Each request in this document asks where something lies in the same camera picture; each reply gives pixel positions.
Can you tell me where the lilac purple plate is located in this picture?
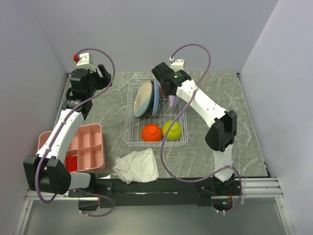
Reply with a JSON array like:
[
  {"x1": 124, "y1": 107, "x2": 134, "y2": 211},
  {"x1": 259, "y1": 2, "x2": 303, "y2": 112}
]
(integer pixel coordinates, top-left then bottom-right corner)
[{"x1": 169, "y1": 95, "x2": 179, "y2": 108}]

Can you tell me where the white cloth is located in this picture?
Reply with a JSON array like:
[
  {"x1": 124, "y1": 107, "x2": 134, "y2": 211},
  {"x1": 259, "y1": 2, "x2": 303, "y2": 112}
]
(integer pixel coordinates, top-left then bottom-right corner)
[{"x1": 113, "y1": 148, "x2": 159, "y2": 184}]

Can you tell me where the pink compartment tray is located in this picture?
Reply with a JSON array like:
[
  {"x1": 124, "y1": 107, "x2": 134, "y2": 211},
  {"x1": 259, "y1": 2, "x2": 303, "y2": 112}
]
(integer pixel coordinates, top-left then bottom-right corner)
[{"x1": 44, "y1": 123, "x2": 105, "y2": 173}]

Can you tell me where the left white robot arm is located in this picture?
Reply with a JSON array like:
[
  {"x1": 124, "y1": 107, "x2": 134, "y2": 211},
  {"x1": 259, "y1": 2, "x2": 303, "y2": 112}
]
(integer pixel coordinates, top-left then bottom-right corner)
[{"x1": 23, "y1": 64, "x2": 112, "y2": 197}]

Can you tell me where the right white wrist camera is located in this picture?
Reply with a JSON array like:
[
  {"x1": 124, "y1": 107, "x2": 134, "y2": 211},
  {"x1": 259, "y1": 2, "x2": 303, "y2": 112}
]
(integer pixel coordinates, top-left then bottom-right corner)
[{"x1": 169, "y1": 57, "x2": 185, "y2": 72}]

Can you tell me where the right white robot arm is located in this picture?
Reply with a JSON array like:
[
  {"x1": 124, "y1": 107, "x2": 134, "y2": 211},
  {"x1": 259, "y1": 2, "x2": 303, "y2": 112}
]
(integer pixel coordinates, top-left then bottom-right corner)
[{"x1": 152, "y1": 62, "x2": 237, "y2": 195}]

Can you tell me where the pink printed ceramic mug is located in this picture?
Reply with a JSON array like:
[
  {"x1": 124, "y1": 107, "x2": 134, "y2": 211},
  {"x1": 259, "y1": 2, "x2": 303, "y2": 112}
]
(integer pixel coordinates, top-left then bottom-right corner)
[{"x1": 158, "y1": 84, "x2": 165, "y2": 98}]

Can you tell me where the black base beam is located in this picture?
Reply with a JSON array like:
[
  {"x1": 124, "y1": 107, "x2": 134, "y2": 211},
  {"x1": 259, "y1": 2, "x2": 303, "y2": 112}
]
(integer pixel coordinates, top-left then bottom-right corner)
[{"x1": 67, "y1": 171, "x2": 272, "y2": 212}]

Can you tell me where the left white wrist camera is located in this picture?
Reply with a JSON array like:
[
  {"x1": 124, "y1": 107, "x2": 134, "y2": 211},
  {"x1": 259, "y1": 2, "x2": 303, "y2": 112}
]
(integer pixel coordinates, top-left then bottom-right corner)
[{"x1": 73, "y1": 53, "x2": 96, "y2": 72}]

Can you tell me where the aluminium rail frame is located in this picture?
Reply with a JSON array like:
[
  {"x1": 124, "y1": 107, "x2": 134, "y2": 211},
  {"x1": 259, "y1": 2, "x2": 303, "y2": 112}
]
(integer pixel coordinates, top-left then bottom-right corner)
[{"x1": 14, "y1": 178, "x2": 295, "y2": 235}]

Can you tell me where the white wire dish rack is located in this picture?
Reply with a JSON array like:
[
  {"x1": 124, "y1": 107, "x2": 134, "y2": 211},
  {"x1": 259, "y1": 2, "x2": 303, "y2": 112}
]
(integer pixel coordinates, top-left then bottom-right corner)
[{"x1": 124, "y1": 78, "x2": 185, "y2": 148}]

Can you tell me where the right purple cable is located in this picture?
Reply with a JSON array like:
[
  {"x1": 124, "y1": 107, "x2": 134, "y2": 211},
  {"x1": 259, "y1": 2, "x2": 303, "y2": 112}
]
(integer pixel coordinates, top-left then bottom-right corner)
[{"x1": 160, "y1": 44, "x2": 243, "y2": 214}]

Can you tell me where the orange bowl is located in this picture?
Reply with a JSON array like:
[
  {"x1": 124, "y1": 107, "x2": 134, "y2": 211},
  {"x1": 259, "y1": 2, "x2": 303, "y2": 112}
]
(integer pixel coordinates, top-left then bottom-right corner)
[{"x1": 141, "y1": 123, "x2": 162, "y2": 142}]

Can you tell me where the yellow-green bowl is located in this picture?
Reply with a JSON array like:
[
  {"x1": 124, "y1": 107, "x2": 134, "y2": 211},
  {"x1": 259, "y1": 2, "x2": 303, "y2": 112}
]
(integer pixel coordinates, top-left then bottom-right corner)
[{"x1": 162, "y1": 120, "x2": 182, "y2": 141}]

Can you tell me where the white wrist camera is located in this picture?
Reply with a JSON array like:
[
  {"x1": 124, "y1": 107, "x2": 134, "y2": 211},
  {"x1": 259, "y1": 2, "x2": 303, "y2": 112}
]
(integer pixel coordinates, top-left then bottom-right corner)
[
  {"x1": 73, "y1": 53, "x2": 96, "y2": 72},
  {"x1": 169, "y1": 57, "x2": 185, "y2": 72}
]

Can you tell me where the light blue plate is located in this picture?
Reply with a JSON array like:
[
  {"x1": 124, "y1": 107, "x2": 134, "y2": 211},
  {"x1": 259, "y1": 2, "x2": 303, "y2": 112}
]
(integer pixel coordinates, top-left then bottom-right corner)
[{"x1": 150, "y1": 80, "x2": 160, "y2": 116}]

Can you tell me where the beige blue leaf plate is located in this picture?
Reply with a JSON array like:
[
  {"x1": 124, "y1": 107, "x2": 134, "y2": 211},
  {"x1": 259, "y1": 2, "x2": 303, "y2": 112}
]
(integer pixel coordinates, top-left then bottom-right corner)
[{"x1": 133, "y1": 80, "x2": 153, "y2": 118}]

